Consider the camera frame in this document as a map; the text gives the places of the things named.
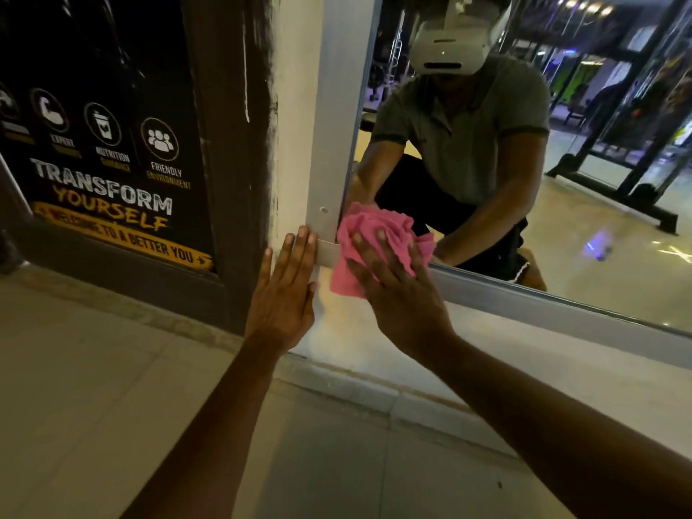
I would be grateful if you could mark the person's left hand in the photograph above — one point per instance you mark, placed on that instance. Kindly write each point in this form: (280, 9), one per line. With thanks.
(281, 308)

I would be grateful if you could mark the person's right hand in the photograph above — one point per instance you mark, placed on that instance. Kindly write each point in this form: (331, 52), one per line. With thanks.
(405, 313)

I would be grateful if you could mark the pink cloth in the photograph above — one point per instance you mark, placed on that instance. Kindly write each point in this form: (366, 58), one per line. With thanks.
(373, 226)

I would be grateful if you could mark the large wall mirror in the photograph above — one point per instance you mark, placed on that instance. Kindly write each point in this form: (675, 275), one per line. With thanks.
(594, 264)

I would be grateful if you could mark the person's right forearm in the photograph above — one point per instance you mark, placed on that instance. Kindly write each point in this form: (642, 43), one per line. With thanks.
(573, 437)

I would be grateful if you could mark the person's left forearm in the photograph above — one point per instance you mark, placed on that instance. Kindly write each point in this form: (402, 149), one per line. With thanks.
(200, 443)

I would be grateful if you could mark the grey metal bar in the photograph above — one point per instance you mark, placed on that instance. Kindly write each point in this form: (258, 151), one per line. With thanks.
(13, 191)

